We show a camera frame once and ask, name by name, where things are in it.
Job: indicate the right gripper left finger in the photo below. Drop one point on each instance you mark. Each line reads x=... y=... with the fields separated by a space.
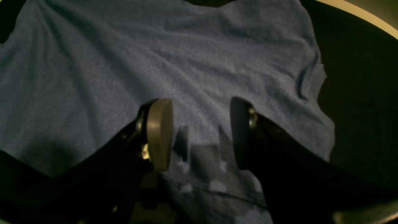
x=100 y=190

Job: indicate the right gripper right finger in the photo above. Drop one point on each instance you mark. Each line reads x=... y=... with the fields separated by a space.
x=298 y=186

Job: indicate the light blue t-shirt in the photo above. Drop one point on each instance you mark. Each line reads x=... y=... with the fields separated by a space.
x=155 y=68

